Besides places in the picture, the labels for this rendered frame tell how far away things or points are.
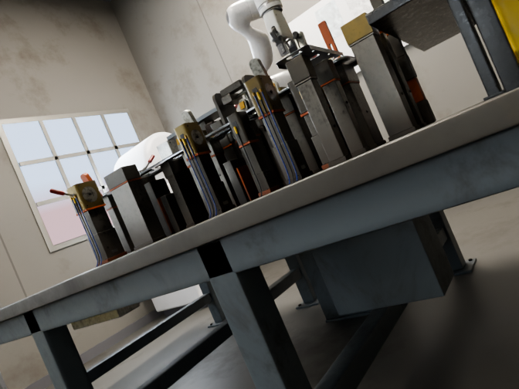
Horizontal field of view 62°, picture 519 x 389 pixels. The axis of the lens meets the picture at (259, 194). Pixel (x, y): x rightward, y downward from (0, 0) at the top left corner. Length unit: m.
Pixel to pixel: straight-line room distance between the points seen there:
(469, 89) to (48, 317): 3.30
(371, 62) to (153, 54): 4.32
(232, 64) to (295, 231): 4.02
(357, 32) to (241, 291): 0.81
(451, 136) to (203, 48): 4.45
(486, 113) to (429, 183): 0.13
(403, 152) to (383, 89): 0.70
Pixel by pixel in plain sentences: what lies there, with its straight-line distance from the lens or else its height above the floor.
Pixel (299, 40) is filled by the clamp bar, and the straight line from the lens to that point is 1.76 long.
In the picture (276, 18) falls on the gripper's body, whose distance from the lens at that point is 1.59.
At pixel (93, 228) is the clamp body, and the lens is 2.00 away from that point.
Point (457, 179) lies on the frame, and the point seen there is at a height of 0.62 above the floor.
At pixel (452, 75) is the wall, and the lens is 3.87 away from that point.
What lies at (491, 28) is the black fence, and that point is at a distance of 0.80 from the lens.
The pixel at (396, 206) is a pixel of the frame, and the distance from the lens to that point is 0.69.
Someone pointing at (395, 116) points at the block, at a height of 0.76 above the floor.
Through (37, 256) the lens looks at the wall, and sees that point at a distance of 4.11.
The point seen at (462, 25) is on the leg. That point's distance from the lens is 1.25.
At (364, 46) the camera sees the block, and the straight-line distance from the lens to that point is 1.34.
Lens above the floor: 0.70
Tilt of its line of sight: level
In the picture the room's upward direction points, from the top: 23 degrees counter-clockwise
